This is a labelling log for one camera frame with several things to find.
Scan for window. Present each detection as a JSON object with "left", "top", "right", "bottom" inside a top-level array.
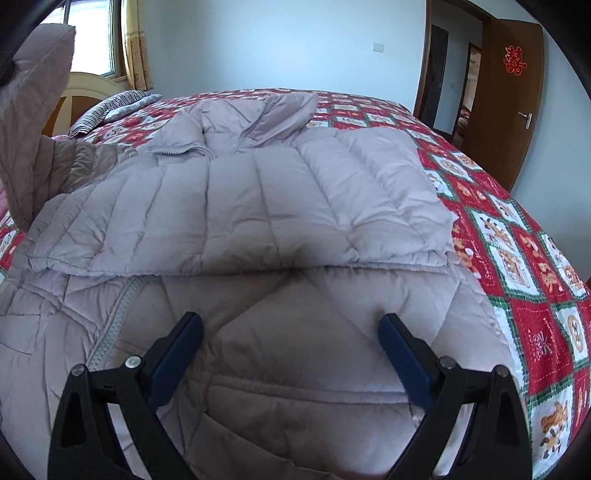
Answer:
[{"left": 39, "top": 0, "right": 127, "bottom": 79}]

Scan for brown wooden door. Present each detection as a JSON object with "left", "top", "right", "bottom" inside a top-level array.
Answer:
[{"left": 462, "top": 18, "right": 546, "bottom": 192}]

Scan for cream wooden headboard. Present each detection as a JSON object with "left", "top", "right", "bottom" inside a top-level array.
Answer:
[{"left": 41, "top": 71, "right": 127, "bottom": 139}]

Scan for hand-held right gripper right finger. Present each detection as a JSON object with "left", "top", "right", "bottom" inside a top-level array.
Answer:
[{"left": 377, "top": 313, "right": 532, "bottom": 480}]

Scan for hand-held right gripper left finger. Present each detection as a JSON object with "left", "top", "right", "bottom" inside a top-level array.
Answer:
[{"left": 47, "top": 311, "right": 204, "bottom": 480}]

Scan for red patterned bedspread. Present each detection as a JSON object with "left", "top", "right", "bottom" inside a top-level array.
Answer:
[{"left": 0, "top": 90, "right": 591, "bottom": 480}]

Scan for yellow curtain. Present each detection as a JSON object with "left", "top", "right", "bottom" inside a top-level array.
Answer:
[{"left": 121, "top": 0, "right": 154, "bottom": 92}]

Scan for grey-pink puffer jacket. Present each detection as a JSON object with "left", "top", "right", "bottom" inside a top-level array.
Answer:
[{"left": 0, "top": 23, "right": 527, "bottom": 480}]

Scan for striped pillow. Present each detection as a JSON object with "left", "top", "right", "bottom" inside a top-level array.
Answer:
[{"left": 69, "top": 91, "right": 163, "bottom": 138}]

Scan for brown wooden door frame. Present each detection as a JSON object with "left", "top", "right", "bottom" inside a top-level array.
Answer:
[{"left": 412, "top": 0, "right": 497, "bottom": 121}]

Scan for red paper door decoration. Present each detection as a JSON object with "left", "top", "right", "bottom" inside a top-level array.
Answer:
[{"left": 503, "top": 45, "right": 528, "bottom": 75}]

